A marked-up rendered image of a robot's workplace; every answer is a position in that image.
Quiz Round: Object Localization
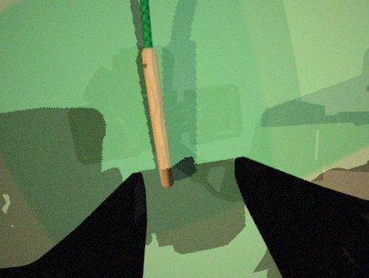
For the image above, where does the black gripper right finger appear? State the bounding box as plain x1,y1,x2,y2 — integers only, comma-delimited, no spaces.
234,157,369,278

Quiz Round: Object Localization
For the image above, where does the wooden stick with green string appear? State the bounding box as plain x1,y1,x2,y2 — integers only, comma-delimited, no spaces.
140,0,174,187

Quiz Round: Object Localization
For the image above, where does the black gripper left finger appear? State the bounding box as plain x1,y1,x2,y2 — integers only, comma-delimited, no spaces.
0,172,147,278

